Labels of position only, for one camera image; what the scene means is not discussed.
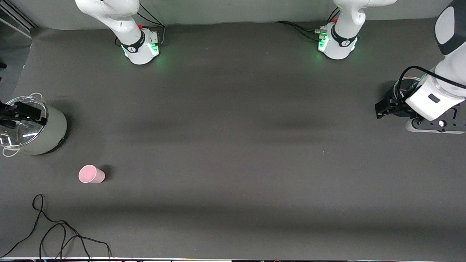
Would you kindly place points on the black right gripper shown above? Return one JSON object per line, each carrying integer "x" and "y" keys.
{"x": 22, "y": 110}

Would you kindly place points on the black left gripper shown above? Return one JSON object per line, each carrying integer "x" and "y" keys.
{"x": 395, "y": 102}

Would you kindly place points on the pink plastic cup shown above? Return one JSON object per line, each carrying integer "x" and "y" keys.
{"x": 89, "y": 174}

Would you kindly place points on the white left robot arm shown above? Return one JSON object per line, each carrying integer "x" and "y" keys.
{"x": 449, "y": 36}

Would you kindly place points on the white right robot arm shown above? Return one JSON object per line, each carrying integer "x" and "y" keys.
{"x": 131, "y": 40}

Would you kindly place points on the dark blue saucepan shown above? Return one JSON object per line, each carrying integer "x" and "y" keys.
{"x": 394, "y": 90}

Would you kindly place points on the glass pot lid with knob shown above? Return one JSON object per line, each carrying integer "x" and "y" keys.
{"x": 29, "y": 133}

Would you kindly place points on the sage green cooking pot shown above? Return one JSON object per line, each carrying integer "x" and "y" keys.
{"x": 52, "y": 133}

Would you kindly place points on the glass lid with blue knob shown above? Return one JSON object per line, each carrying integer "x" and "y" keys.
{"x": 413, "y": 83}

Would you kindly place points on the dark grey table cloth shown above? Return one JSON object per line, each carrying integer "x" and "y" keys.
{"x": 233, "y": 145}

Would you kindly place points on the aluminium frame rail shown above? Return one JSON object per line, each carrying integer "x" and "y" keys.
{"x": 18, "y": 20}

